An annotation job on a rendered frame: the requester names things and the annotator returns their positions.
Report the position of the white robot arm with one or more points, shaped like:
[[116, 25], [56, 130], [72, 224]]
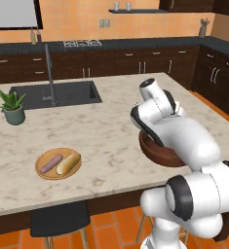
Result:
[[190, 142]]

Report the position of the dark brown wooden bowl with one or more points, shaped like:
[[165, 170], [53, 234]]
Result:
[[158, 155]]

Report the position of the pale yellow hot-dog bun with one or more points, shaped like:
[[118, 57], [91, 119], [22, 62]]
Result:
[[68, 164]]

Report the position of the purple-brown sausage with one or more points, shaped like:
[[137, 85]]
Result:
[[51, 163]]

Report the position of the round wooden plate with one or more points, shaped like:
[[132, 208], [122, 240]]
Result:
[[44, 173]]

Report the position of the dark grey sink basin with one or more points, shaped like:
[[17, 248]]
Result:
[[67, 94]]

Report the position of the dark wood long base cupboards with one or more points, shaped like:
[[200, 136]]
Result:
[[112, 64]]

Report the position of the dark grey tall tap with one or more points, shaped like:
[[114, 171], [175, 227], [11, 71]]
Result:
[[50, 78]]

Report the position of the hob with white grates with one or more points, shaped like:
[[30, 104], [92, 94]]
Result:
[[82, 43]]

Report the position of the green plant in grey pot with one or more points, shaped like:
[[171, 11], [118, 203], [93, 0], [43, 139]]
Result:
[[13, 114]]

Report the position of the black seat stool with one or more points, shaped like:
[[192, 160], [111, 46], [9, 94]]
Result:
[[59, 218]]

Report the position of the dark wood side base cupboards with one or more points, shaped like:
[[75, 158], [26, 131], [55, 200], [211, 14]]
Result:
[[220, 81]]

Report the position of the dark brown bottle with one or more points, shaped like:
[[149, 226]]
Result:
[[39, 36]]

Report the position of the small grey cup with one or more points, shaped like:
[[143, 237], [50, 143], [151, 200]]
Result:
[[116, 6], [128, 6]]

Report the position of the yellowish bottle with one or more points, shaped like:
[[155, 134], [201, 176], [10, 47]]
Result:
[[33, 38]]

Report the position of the grey pot with utensils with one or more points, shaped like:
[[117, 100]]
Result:
[[203, 30]]

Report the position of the dark wood upper cupboards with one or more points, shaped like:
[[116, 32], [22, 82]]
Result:
[[197, 6]]

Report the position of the grey double wall socket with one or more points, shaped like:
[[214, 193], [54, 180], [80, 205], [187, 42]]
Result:
[[104, 23]]

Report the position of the dark wall shelf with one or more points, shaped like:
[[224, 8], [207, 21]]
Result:
[[137, 11]]

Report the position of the grey window with dark frame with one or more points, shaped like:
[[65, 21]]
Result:
[[12, 13]]

